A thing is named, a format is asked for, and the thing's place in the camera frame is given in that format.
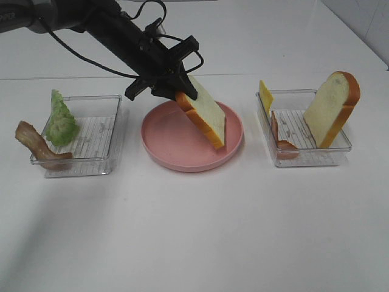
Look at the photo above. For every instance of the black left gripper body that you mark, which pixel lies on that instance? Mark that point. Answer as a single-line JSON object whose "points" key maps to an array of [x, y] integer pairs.
{"points": [[154, 62]]}

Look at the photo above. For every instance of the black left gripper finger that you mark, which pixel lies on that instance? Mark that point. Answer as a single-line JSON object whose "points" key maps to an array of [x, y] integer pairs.
{"points": [[163, 90], [183, 84]]}

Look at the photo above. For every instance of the yellow cheese slice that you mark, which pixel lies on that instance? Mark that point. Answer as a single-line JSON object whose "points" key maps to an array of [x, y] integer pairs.
{"points": [[266, 97]]}

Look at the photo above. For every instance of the green lettuce leaf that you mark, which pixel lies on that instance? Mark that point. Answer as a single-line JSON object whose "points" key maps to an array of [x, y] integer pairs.
{"points": [[62, 127]]}

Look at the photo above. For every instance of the tray bacon strip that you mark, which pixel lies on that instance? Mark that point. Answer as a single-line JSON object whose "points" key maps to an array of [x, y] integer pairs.
{"points": [[27, 135], [288, 150]]}

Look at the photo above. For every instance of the tray bread slice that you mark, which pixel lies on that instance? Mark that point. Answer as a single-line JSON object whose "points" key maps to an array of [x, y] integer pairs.
{"points": [[331, 107]]}

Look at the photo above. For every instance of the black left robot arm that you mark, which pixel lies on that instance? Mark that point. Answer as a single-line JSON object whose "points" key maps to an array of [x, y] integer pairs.
{"points": [[104, 20]]}

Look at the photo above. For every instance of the pink round plate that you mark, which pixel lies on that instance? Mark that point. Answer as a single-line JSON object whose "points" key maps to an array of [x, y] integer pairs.
{"points": [[172, 141]]}

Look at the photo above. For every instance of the clear left plastic tray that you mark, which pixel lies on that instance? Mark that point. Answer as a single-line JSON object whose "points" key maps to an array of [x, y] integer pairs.
{"points": [[96, 149]]}

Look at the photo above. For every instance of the clear plastic tray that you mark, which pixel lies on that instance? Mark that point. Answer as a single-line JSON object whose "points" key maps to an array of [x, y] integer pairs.
{"points": [[289, 106], [96, 149]]}

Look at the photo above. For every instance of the clear right plastic tray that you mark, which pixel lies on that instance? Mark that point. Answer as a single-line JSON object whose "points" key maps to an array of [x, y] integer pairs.
{"points": [[289, 106]]}

